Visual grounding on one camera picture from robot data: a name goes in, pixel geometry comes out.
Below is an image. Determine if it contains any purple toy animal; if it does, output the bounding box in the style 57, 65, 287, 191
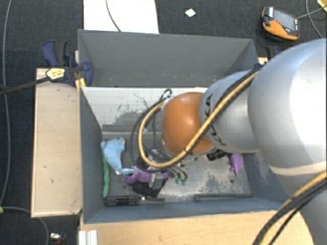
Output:
228, 153, 244, 178
122, 165, 170, 185

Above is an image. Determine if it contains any pale wood flat board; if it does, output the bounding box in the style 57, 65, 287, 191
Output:
30, 67, 84, 218

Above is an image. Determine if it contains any black cylinder on white bracket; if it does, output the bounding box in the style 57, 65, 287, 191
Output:
206, 149, 228, 161

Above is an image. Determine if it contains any grey metal bin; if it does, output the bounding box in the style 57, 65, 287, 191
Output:
77, 29, 291, 225

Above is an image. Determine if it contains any black thin rod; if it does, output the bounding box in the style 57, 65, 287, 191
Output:
193, 193, 254, 202

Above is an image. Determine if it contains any green soft strip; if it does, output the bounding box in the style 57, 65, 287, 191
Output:
102, 156, 110, 198

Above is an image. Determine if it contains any light blue toy animal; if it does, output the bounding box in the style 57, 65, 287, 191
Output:
100, 137, 135, 176

